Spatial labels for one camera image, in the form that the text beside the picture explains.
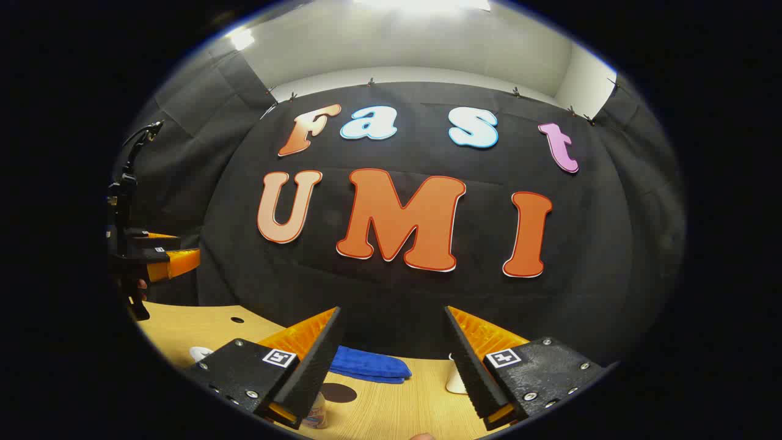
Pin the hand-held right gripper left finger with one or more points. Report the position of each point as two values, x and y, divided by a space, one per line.
311 373

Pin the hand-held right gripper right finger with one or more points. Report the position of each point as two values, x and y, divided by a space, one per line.
473 373

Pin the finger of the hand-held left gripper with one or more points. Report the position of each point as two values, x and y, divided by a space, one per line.
180 263
160 240

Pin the dark round coaster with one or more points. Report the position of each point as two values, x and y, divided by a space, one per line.
339 393

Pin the silver water bottle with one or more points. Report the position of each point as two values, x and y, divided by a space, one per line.
316 415

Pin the white teacup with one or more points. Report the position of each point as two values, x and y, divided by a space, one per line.
194 358

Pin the white toaster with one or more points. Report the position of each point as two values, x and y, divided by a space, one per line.
455 382

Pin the blue folded towel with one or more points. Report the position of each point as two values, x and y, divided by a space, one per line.
372 365

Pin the ceiling light panel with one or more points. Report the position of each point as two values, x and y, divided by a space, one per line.
241 38
421 3

